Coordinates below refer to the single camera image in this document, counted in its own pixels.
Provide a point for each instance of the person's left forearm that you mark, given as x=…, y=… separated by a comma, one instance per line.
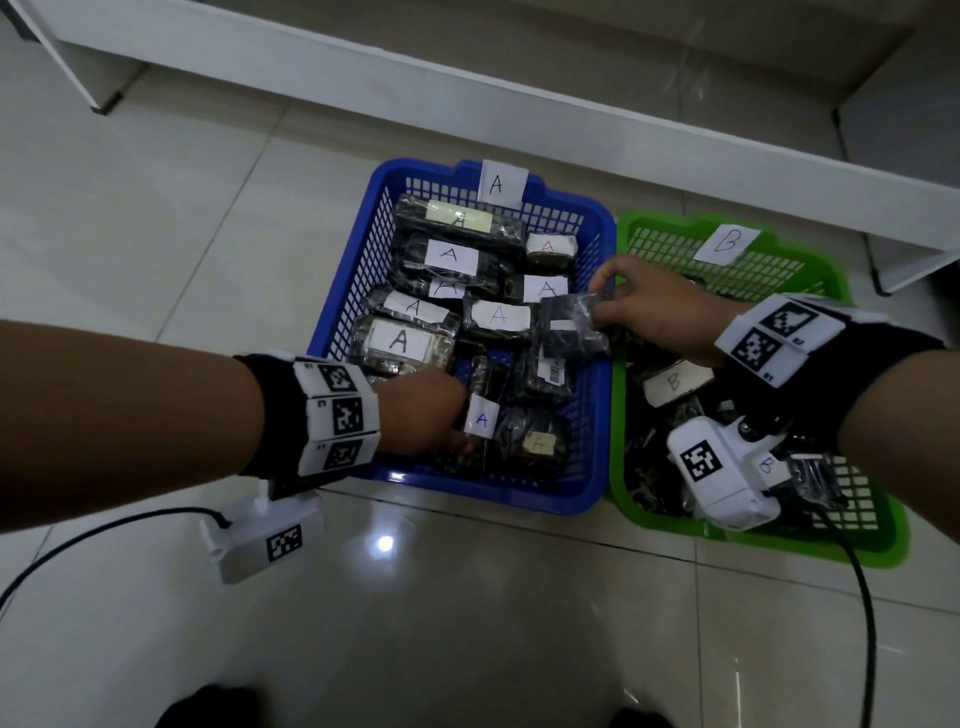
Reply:
x=127, y=420

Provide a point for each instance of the green plastic mesh basket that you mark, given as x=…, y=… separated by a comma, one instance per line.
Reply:
x=885, y=540

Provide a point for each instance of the black item packet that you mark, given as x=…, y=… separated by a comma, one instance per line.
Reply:
x=482, y=416
x=570, y=330

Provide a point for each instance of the blue plastic mesh basket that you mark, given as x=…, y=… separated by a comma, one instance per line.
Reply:
x=345, y=285

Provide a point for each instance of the white shelf unit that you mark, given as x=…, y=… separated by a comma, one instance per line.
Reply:
x=450, y=90

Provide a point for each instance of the person's right hand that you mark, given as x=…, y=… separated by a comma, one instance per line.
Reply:
x=667, y=307

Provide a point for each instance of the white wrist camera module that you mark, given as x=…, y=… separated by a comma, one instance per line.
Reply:
x=712, y=465
x=262, y=540

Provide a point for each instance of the person's dark trouser leg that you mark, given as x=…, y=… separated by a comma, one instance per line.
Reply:
x=641, y=718
x=206, y=709

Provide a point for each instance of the person's left hand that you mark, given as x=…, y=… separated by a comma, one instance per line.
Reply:
x=420, y=412

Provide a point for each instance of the black wristband with markers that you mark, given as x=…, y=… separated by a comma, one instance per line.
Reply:
x=825, y=375
x=337, y=420

